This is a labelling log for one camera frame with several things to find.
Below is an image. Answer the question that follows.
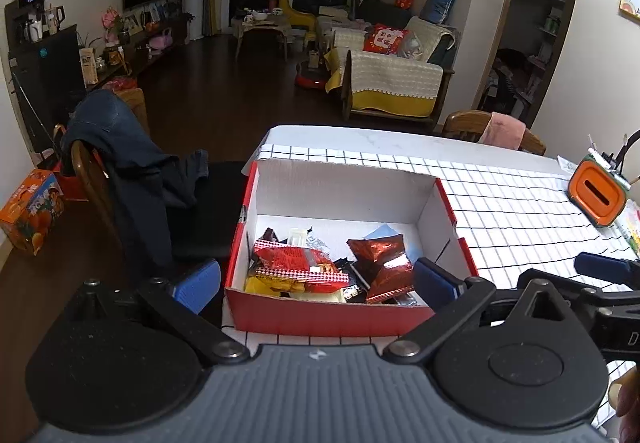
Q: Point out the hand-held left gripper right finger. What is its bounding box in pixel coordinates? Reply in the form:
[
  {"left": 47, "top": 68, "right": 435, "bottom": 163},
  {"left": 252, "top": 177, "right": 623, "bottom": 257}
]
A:
[{"left": 382, "top": 257, "right": 571, "bottom": 365}]

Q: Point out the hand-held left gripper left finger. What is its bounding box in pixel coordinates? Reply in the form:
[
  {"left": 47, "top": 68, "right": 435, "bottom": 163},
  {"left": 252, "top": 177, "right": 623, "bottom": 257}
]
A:
[{"left": 67, "top": 258, "right": 251, "bottom": 368}]

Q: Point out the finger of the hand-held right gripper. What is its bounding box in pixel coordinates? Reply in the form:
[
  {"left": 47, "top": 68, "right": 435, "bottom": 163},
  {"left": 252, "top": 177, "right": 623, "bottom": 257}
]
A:
[
  {"left": 574, "top": 252, "right": 640, "bottom": 285},
  {"left": 517, "top": 268, "right": 609, "bottom": 311}
]

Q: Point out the shiny brown snack packet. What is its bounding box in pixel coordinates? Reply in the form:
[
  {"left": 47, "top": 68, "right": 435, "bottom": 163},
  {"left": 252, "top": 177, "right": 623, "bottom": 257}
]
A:
[{"left": 346, "top": 233, "right": 416, "bottom": 304}]

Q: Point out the light blue snack packet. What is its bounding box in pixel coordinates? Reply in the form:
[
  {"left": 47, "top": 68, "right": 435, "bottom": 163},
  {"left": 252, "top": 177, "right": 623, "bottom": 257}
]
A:
[{"left": 362, "top": 223, "right": 422, "bottom": 260}]

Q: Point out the black snack packet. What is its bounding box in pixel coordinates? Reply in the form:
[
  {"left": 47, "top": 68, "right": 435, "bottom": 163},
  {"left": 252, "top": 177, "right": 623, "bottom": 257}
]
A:
[{"left": 334, "top": 258, "right": 369, "bottom": 300}]

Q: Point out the cream yellow snack packet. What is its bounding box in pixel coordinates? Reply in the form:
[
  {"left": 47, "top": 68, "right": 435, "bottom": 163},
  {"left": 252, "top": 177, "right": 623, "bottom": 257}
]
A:
[{"left": 290, "top": 284, "right": 347, "bottom": 302}]

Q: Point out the red cardboard box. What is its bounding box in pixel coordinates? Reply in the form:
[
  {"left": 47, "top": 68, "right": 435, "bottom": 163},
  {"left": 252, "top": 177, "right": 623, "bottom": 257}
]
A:
[{"left": 222, "top": 159, "right": 480, "bottom": 338}]

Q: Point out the person's right hand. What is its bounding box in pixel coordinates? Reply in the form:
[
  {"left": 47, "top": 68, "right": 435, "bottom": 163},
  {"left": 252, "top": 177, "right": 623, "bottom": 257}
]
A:
[{"left": 616, "top": 365, "right": 640, "bottom": 443}]

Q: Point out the floral printed cloth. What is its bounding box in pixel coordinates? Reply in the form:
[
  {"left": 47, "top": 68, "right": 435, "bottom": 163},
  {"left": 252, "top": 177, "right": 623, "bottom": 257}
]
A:
[{"left": 620, "top": 200, "right": 640, "bottom": 254}]

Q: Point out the orange green desk organizer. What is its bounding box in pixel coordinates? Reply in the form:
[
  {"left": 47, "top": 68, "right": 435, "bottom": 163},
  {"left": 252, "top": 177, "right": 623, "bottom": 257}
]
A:
[{"left": 566, "top": 157, "right": 629, "bottom": 228}]

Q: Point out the black white checkered tablecloth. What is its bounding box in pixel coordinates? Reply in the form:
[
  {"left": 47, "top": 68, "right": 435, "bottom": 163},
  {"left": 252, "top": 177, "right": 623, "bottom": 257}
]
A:
[{"left": 242, "top": 143, "right": 640, "bottom": 434}]

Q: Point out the grey desk lamp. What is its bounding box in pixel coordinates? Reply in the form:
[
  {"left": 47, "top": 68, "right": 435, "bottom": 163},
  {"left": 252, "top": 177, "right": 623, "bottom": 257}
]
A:
[{"left": 612, "top": 129, "right": 640, "bottom": 170}]

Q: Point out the dark blue jacket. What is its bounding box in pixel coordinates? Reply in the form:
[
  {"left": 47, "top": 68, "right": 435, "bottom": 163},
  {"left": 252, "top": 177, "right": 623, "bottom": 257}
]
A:
[{"left": 62, "top": 89, "right": 209, "bottom": 270}]

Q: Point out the wooden dining chair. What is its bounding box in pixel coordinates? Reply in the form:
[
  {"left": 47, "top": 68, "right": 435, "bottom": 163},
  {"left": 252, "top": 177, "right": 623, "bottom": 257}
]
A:
[{"left": 444, "top": 110, "right": 547, "bottom": 156}]

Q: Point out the pink towel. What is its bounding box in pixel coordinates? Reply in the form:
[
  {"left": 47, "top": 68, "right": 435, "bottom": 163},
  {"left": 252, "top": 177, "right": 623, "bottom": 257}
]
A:
[{"left": 479, "top": 112, "right": 526, "bottom": 149}]

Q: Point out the orange fruit carton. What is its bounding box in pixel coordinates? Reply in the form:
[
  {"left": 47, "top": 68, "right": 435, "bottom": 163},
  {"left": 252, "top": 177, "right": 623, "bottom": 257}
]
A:
[{"left": 0, "top": 169, "right": 66, "bottom": 256}]

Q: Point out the sofa with cream covers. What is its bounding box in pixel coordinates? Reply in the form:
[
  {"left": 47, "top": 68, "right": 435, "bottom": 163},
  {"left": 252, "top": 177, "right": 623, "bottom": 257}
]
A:
[{"left": 315, "top": 0, "right": 458, "bottom": 128}]

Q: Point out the red floor toy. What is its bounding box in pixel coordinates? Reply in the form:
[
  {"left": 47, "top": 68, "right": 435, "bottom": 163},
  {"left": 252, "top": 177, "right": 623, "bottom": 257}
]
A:
[{"left": 294, "top": 60, "right": 334, "bottom": 90}]

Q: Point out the dark television console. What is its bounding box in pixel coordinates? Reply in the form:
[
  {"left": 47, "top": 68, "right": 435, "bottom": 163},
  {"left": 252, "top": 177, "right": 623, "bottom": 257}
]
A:
[{"left": 80, "top": 18, "right": 191, "bottom": 90}]

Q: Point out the red printed cushion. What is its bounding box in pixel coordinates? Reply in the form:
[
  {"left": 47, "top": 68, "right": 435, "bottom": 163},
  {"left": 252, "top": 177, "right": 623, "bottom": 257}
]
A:
[{"left": 362, "top": 23, "right": 410, "bottom": 55}]

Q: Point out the black cabinet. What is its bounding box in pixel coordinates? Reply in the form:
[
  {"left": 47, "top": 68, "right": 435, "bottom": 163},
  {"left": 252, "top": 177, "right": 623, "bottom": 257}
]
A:
[{"left": 5, "top": 0, "right": 89, "bottom": 155}]

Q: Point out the wooden coffee table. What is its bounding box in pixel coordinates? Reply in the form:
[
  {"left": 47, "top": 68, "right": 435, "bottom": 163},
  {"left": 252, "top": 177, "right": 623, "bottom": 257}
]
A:
[{"left": 235, "top": 10, "right": 294, "bottom": 62}]

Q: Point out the pink flower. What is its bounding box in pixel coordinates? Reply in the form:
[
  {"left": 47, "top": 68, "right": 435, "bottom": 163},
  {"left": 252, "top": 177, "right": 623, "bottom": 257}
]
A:
[{"left": 101, "top": 7, "right": 124, "bottom": 32}]

